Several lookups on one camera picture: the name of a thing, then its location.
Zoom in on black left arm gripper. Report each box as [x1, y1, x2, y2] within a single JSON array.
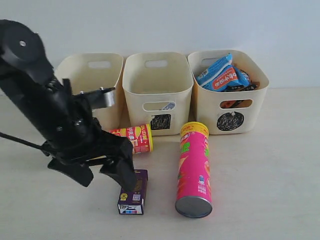
[[41, 78, 137, 192]]

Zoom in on purple drink carton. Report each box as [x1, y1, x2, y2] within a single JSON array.
[[117, 169, 148, 215]]

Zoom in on blue white milk carton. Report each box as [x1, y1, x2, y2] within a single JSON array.
[[159, 101, 176, 111]]

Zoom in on pink chips can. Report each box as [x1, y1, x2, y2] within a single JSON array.
[[175, 121, 213, 218]]

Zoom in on blue noodle packet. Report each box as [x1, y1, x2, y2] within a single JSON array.
[[195, 53, 245, 92]]

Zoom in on orange noodle packet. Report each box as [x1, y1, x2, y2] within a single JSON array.
[[220, 64, 260, 109]]

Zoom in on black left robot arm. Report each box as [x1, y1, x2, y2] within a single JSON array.
[[0, 19, 119, 187]]

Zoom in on yellow chips can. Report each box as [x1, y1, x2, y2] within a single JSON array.
[[109, 123, 153, 154]]

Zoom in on cream bin with triangle mark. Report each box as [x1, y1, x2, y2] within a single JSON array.
[[55, 53, 125, 130]]

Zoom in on cream bin with square mark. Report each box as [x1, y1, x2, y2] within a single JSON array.
[[122, 52, 194, 136]]

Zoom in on cream bin with circle mark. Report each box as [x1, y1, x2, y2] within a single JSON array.
[[187, 49, 270, 135]]

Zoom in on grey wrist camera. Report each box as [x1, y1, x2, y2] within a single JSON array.
[[79, 87, 116, 110]]

